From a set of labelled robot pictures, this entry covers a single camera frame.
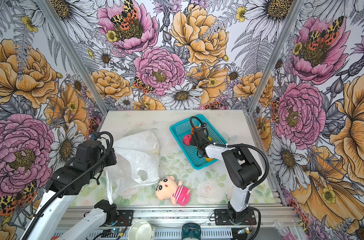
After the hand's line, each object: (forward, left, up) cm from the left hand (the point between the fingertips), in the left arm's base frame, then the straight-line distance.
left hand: (112, 157), depth 70 cm
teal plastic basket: (+30, -29, -21) cm, 47 cm away
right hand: (+21, -41, -19) cm, 50 cm away
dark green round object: (-27, -36, -15) cm, 47 cm away
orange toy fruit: (+9, -37, +8) cm, 39 cm away
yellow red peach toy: (+8, -48, -20) cm, 53 cm away
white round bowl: (-26, -13, -22) cm, 37 cm away
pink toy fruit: (+21, -35, -17) cm, 44 cm away
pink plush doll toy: (-9, -25, -15) cm, 31 cm away
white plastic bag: (-2, -11, -3) cm, 12 cm away
